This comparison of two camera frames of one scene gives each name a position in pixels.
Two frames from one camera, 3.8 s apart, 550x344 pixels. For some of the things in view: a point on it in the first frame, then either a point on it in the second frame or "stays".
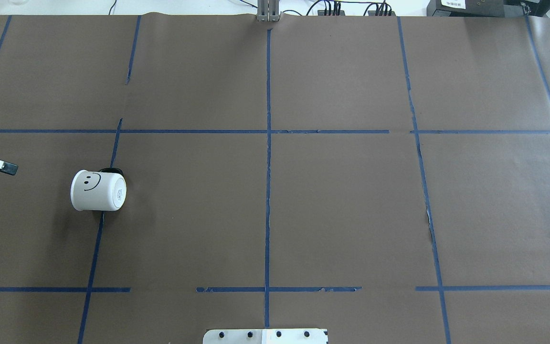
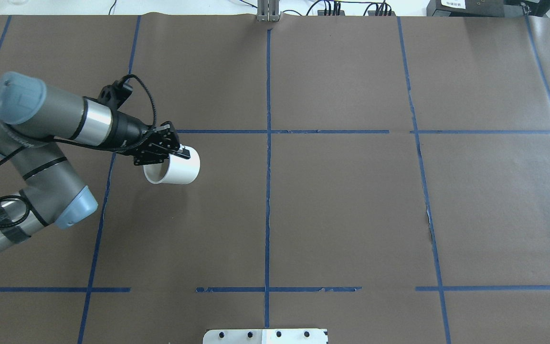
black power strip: x=370 y=13 stays
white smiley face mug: x=104 y=190 → x=176 y=170
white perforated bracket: x=265 y=336 stays
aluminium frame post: x=268 y=10 stays
